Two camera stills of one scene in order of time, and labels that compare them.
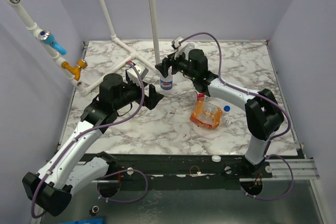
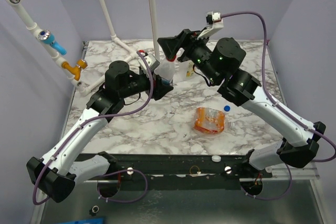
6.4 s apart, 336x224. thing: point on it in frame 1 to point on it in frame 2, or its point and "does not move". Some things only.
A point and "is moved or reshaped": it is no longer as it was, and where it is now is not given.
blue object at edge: (90, 221) does not move
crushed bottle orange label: (206, 114) is moved or reshaped
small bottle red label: (201, 96) is moved or reshaped
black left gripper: (154, 97) to (160, 89)
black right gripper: (169, 61) to (185, 44)
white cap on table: (216, 158) does not move
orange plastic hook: (81, 64) does not move
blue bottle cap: (227, 108) does not move
